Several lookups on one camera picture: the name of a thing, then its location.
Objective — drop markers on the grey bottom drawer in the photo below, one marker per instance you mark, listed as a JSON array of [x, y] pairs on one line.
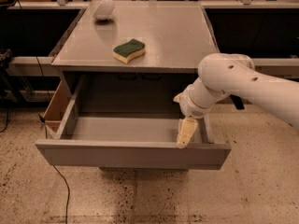
[[141, 169]]

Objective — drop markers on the white bowl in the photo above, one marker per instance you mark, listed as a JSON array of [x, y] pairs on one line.
[[104, 10]]

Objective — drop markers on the grey top drawer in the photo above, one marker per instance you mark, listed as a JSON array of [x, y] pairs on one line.
[[130, 120]]

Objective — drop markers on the grey drawer cabinet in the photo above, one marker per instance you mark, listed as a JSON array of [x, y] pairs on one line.
[[175, 34]]

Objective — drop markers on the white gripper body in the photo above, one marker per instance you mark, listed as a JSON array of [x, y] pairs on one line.
[[191, 105]]

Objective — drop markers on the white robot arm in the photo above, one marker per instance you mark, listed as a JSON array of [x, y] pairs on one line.
[[221, 75]]

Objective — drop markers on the grey drawer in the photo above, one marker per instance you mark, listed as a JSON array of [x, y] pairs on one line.
[[141, 169], [130, 120]]

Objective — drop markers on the green yellow sponge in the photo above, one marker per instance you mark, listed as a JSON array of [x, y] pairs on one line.
[[129, 50]]

